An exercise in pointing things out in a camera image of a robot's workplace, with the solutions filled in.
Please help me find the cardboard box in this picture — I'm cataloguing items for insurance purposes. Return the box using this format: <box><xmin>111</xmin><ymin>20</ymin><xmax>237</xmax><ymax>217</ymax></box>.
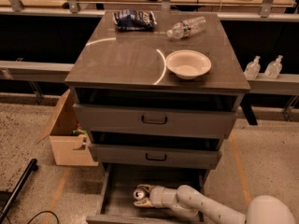
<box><xmin>37</xmin><ymin>90</ymin><xmax>98</xmax><ymax>166</ymax></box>

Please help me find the sanitizer bottle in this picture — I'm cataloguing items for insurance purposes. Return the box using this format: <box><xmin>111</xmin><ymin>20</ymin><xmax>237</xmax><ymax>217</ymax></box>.
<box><xmin>264</xmin><ymin>55</ymin><xmax>283</xmax><ymax>78</ymax></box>
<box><xmin>244</xmin><ymin>56</ymin><xmax>261</xmax><ymax>79</ymax></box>

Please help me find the blue chip bag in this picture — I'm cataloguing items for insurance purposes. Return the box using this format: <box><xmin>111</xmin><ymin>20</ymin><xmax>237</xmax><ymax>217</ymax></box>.
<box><xmin>112</xmin><ymin>9</ymin><xmax>157</xmax><ymax>31</ymax></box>

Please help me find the right sanitizer bottle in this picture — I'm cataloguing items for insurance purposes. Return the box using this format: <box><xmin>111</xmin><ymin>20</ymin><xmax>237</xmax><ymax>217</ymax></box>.
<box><xmin>264</xmin><ymin>55</ymin><xmax>283</xmax><ymax>78</ymax></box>

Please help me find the grey drawer cabinet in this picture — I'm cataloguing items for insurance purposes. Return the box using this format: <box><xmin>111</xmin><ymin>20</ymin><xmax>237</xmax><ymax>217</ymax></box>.
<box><xmin>64</xmin><ymin>10</ymin><xmax>251</xmax><ymax>224</ymax></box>

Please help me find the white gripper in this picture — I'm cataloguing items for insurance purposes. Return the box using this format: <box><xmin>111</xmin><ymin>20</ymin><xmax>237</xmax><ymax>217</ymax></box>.
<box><xmin>134</xmin><ymin>184</ymin><xmax>164</xmax><ymax>208</ymax></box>

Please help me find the white paper bowl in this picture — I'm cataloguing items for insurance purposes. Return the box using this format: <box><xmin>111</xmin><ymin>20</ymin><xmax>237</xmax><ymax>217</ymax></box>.
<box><xmin>165</xmin><ymin>49</ymin><xmax>211</xmax><ymax>79</ymax></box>

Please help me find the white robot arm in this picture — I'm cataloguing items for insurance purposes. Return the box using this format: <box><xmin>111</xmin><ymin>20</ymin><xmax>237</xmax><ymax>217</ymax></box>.
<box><xmin>133</xmin><ymin>184</ymin><xmax>296</xmax><ymax>224</ymax></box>

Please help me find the green 7up soda can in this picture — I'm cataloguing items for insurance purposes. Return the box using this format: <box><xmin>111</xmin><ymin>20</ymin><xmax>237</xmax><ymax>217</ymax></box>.
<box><xmin>134</xmin><ymin>188</ymin><xmax>147</xmax><ymax>201</ymax></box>

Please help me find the grey middle drawer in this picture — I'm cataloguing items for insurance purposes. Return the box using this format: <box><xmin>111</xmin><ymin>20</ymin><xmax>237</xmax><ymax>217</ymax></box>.
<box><xmin>89</xmin><ymin>144</ymin><xmax>221</xmax><ymax>169</ymax></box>

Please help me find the black pole on floor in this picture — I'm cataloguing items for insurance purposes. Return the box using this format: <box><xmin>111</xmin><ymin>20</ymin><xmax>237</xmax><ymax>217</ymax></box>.
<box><xmin>0</xmin><ymin>159</ymin><xmax>38</xmax><ymax>224</ymax></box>

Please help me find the grey top drawer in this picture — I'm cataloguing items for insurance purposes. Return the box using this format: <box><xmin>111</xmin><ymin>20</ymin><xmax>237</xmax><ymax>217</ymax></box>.
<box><xmin>73</xmin><ymin>104</ymin><xmax>236</xmax><ymax>139</ymax></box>

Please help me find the grey drawer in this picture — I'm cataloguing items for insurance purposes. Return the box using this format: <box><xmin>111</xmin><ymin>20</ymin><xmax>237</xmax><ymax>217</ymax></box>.
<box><xmin>86</xmin><ymin>164</ymin><xmax>205</xmax><ymax>224</ymax></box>
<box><xmin>89</xmin><ymin>144</ymin><xmax>221</xmax><ymax>169</ymax></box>
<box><xmin>73</xmin><ymin>104</ymin><xmax>236</xmax><ymax>139</ymax></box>

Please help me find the black floor cable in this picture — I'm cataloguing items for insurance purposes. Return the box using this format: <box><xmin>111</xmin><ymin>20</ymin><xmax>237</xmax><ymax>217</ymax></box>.
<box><xmin>25</xmin><ymin>210</ymin><xmax>61</xmax><ymax>224</ymax></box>

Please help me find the left sanitizer bottle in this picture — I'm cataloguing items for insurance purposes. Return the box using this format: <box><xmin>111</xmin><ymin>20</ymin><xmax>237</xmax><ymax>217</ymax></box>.
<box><xmin>244</xmin><ymin>56</ymin><xmax>261</xmax><ymax>79</ymax></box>

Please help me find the grey bottom drawer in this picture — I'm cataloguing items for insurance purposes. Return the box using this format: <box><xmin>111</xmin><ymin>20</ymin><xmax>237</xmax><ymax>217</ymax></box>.
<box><xmin>86</xmin><ymin>164</ymin><xmax>205</xmax><ymax>224</ymax></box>

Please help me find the clear plastic water bottle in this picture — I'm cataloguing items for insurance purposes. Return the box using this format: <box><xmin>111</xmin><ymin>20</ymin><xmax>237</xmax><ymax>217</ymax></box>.
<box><xmin>166</xmin><ymin>17</ymin><xmax>206</xmax><ymax>39</ymax></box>

